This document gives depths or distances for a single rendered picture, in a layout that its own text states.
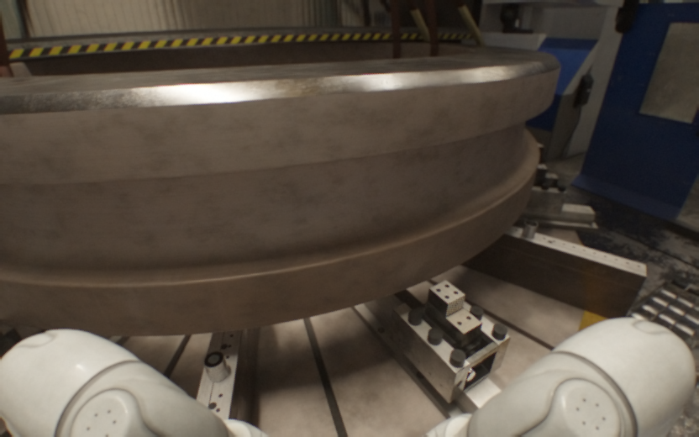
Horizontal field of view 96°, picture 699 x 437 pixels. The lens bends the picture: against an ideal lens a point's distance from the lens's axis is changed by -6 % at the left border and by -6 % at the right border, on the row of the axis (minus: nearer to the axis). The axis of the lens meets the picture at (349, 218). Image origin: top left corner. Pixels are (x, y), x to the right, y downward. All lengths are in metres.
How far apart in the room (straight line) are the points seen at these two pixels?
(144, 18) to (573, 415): 4.13
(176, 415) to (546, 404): 0.39
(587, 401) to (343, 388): 1.56
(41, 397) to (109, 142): 0.80
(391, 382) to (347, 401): 0.25
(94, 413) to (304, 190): 1.02
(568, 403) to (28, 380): 0.60
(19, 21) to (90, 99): 3.08
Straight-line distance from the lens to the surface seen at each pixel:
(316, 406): 1.86
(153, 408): 0.44
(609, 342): 0.55
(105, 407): 0.44
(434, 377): 1.71
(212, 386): 1.55
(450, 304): 1.61
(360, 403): 1.86
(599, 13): 6.75
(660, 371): 0.56
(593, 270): 2.53
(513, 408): 0.46
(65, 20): 4.20
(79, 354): 0.55
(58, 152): 1.29
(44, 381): 0.55
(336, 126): 1.11
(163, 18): 4.15
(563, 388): 0.43
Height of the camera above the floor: 1.89
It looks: 29 degrees down
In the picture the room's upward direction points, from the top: 1 degrees counter-clockwise
